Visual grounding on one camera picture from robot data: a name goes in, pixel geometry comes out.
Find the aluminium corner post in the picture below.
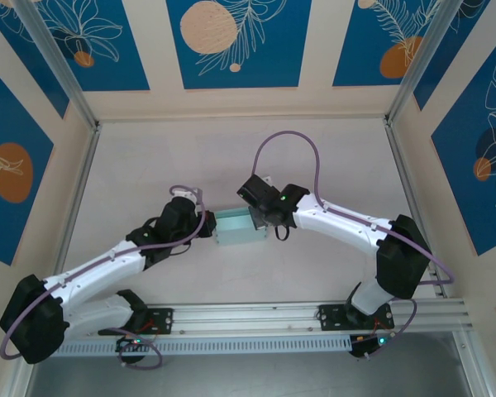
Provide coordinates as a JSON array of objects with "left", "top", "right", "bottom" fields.
[
  {"left": 14, "top": 0, "right": 101, "bottom": 130},
  {"left": 384, "top": 0, "right": 460, "bottom": 125}
]

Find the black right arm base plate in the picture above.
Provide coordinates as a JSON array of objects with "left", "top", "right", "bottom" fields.
[{"left": 317, "top": 304, "right": 396, "bottom": 332}]

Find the silver aluminium frame bar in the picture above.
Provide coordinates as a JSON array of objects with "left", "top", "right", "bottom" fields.
[
  {"left": 452, "top": 330, "right": 487, "bottom": 397},
  {"left": 8, "top": 362, "right": 36, "bottom": 397}
]

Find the aluminium table side rail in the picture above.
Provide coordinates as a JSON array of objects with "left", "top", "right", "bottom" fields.
[
  {"left": 383, "top": 117, "right": 446, "bottom": 299},
  {"left": 41, "top": 123, "right": 103, "bottom": 308}
]

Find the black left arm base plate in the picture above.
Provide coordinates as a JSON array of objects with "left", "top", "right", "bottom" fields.
[{"left": 140, "top": 306, "right": 174, "bottom": 335}]

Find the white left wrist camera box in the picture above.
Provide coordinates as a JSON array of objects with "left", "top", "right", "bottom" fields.
[{"left": 180, "top": 187, "right": 204, "bottom": 204}]

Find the grey slotted cable duct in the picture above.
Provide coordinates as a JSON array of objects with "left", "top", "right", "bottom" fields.
[{"left": 55, "top": 335, "right": 352, "bottom": 357}]

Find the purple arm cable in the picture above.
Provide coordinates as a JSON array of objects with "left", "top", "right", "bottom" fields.
[
  {"left": 250, "top": 130, "right": 455, "bottom": 361},
  {"left": 0, "top": 184, "right": 207, "bottom": 369}
]

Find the teal paper box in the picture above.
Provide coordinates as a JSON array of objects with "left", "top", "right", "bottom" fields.
[{"left": 213, "top": 207, "right": 270, "bottom": 248}]

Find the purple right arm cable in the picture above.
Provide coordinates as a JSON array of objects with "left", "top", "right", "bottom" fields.
[{"left": 250, "top": 130, "right": 455, "bottom": 361}]

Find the aluminium mounting rail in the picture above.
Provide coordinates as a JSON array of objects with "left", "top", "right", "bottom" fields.
[{"left": 24, "top": 300, "right": 476, "bottom": 341}]

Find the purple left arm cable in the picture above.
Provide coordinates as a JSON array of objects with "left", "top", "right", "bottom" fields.
[{"left": 0, "top": 184, "right": 207, "bottom": 369}]

